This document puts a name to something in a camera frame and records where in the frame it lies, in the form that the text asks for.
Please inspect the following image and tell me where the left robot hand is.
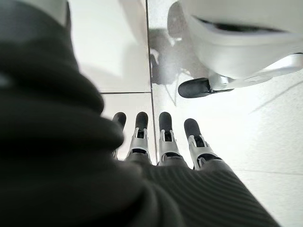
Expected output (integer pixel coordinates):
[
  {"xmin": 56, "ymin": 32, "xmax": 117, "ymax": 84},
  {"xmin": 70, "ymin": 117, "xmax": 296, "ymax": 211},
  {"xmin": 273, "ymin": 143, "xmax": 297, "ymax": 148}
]
[{"xmin": 0, "ymin": 0, "xmax": 282, "ymax": 227}]

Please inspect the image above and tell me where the wide white cabinet door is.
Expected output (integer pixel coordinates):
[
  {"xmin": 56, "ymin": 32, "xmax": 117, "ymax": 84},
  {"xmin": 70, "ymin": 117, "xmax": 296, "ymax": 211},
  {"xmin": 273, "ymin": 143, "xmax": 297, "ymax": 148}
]
[{"xmin": 101, "ymin": 93, "xmax": 158, "ymax": 164}]

